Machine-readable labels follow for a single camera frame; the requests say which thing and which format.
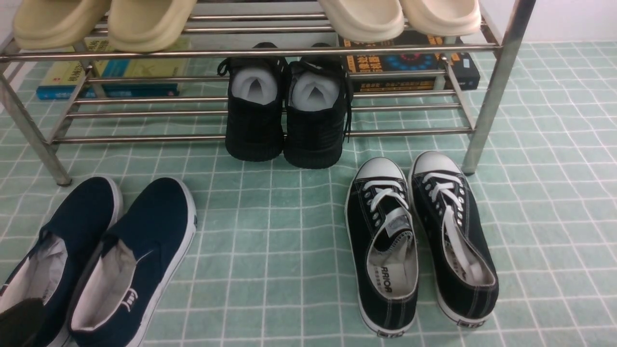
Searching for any black canvas lace-up sneaker, left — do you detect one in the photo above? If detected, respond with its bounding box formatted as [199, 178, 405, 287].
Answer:
[345, 157, 419, 338]

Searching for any black canvas lace-up sneaker, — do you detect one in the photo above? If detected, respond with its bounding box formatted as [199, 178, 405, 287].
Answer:
[408, 151, 499, 329]
[345, 157, 419, 338]

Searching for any yellow and blue book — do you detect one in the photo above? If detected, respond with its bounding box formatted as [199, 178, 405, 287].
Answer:
[37, 58, 189, 100]

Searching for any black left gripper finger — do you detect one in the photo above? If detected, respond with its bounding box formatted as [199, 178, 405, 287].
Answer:
[0, 298, 45, 347]

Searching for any navy slip-on shoe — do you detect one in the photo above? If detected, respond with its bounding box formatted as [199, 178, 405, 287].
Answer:
[1, 176, 123, 347]
[67, 177, 198, 347]

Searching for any black mesh sneaker, right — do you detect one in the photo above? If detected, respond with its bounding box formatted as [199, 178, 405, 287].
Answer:
[283, 55, 353, 169]

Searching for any black canvas lace-up sneaker, right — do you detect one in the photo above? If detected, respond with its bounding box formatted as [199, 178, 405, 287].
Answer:
[408, 151, 499, 329]

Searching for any black mesh sneaker, left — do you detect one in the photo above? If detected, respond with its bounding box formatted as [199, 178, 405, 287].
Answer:
[217, 56, 288, 162]

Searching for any tan foam slipper, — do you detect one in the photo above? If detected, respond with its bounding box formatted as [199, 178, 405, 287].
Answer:
[107, 0, 197, 53]
[13, 0, 111, 51]

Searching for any black mesh sneaker, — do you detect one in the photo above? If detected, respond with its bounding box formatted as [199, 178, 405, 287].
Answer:
[217, 56, 288, 162]
[283, 55, 353, 169]

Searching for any black and orange book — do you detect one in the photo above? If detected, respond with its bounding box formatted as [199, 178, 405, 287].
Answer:
[338, 31, 481, 93]

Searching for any cream foam slipper, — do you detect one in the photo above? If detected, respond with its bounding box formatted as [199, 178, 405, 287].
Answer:
[318, 0, 405, 42]
[399, 0, 481, 37]

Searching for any green checkered floor cloth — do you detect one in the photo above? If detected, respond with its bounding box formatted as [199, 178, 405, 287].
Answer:
[0, 41, 617, 347]

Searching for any silver metal shoe rack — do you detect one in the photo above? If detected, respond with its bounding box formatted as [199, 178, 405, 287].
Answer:
[1, 0, 535, 187]

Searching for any tan foam slipper, far left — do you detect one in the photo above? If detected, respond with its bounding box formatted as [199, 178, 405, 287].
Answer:
[13, 0, 111, 51]

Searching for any cream foam slipper, far right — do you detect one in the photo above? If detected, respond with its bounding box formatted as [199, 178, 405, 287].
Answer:
[399, 0, 481, 37]

